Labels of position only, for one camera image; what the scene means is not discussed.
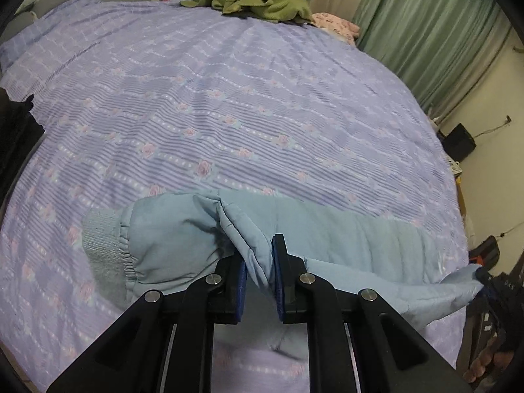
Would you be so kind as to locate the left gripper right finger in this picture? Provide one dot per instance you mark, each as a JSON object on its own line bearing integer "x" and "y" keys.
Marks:
{"x": 356, "y": 342}

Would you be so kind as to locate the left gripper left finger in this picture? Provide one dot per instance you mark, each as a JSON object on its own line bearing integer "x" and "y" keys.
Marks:
{"x": 163, "y": 342}

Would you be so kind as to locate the light blue padded pants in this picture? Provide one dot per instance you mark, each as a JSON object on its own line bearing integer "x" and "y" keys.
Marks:
{"x": 165, "y": 242}

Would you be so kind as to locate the purple floral bed sheet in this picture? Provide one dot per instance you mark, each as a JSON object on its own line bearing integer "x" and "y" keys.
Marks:
{"x": 142, "y": 98}

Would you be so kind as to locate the right green curtain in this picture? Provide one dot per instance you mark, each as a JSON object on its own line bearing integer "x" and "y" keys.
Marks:
{"x": 441, "y": 49}

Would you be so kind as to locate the pink patterned garment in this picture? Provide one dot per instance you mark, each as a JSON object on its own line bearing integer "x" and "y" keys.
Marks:
{"x": 341, "y": 29}

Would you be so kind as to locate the olive green crumpled garment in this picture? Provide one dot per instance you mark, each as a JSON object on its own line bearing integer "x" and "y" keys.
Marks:
{"x": 293, "y": 11}

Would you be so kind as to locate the black box by wall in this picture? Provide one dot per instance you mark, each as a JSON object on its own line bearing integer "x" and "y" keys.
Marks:
{"x": 459, "y": 143}

